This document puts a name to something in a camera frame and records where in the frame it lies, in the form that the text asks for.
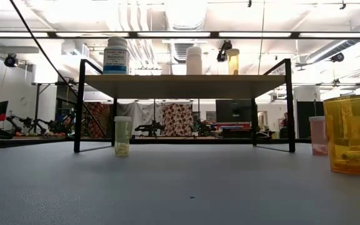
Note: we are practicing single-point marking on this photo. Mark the pale green vial white cap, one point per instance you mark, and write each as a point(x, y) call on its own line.
point(122, 137)

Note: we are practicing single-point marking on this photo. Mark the grey hanging cloth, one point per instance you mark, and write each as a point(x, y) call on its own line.
point(142, 112)

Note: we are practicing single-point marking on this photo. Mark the dark red patterned cloth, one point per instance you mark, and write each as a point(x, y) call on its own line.
point(97, 120)

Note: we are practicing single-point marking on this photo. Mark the pink vial white cap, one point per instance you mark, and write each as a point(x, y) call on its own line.
point(317, 137)

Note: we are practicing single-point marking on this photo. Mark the black overhead rig beam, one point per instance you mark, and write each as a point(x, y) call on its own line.
point(214, 34)

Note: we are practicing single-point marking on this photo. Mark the white Trader Joe's melatonin bottle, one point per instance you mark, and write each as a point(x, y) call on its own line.
point(116, 59)

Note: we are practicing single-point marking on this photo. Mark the black cabinet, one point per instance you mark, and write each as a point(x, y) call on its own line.
point(305, 118)

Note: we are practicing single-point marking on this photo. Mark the wooden shelf with black frame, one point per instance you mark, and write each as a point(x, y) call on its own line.
point(183, 86)

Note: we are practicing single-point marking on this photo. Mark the red white floral cloth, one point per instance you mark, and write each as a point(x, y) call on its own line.
point(177, 118)

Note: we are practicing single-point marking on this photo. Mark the black ceiling spotlight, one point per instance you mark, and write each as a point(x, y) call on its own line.
point(11, 60)
point(222, 54)
point(337, 57)

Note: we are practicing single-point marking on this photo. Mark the plain white bottle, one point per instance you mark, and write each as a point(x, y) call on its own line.
point(194, 62)

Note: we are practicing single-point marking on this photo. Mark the background black robot arms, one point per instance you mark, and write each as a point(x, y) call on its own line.
point(30, 122)

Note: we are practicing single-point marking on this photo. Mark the blue table mat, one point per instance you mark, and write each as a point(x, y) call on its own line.
point(167, 193)

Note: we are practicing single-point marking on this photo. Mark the black table frame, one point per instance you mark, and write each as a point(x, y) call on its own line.
point(167, 141)

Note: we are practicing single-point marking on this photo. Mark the person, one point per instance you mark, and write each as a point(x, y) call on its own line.
point(284, 123)

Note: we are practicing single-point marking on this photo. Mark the black wall screen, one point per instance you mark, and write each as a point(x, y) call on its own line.
point(230, 109)

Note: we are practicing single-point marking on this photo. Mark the background black robot arm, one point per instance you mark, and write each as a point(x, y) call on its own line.
point(150, 128)

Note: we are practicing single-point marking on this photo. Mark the pale yellow vial white cap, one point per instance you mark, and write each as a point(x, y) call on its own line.
point(233, 64)

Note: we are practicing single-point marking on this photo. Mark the large orange vial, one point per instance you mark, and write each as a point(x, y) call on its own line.
point(355, 162)

